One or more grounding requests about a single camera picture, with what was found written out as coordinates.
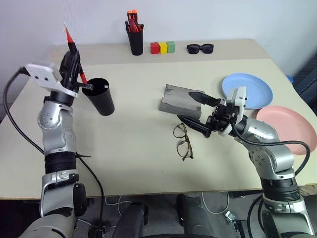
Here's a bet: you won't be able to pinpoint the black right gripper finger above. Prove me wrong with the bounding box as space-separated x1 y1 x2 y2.
177 115 213 138
188 91 220 108

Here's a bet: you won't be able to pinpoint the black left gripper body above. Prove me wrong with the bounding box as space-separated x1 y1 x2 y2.
60 64 84 91

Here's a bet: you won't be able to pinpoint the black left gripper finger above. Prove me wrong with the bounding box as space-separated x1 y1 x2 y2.
74 50 82 75
61 50 75 73

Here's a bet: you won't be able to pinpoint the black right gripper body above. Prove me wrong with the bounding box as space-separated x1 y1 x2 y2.
205 98 236 136

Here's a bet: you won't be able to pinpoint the red and black marker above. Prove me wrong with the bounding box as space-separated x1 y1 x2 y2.
63 23 94 90

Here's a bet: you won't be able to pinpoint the black plastic cup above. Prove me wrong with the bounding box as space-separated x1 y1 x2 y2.
81 77 115 117

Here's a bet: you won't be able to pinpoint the tortoiseshell eyeglasses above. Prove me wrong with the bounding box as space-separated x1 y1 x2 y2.
172 122 195 162

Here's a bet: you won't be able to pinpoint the grey folded cloth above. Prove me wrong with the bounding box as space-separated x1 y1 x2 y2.
158 84 206 119

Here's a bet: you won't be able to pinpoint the blue plate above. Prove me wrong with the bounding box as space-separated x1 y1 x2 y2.
221 72 274 111

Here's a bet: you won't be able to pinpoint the black sunglasses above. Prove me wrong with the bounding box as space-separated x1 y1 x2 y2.
186 43 214 56

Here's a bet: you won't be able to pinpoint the tall black pen holder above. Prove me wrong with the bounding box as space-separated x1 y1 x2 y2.
125 24 145 57

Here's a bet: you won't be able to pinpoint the pink plate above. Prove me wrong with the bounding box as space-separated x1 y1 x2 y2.
255 105 317 156

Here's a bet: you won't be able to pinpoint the dark rounded shape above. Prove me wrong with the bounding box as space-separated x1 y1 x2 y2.
115 200 150 238
176 193 215 238

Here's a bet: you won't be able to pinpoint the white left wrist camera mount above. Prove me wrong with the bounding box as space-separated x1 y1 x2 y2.
25 62 80 98

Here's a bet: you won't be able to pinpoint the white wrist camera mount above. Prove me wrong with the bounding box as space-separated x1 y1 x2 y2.
25 62 80 98
218 86 248 137

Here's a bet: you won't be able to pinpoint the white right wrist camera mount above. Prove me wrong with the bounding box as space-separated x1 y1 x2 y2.
218 86 248 137

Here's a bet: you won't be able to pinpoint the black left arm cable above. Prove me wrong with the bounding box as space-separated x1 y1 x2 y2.
2 66 105 233

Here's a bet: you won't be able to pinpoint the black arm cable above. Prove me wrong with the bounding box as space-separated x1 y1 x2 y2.
231 122 311 238
2 66 105 233

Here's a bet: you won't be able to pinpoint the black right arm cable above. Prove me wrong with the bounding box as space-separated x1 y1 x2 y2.
231 122 311 238

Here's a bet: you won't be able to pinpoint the white floor cable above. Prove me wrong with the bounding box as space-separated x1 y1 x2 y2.
201 191 230 215

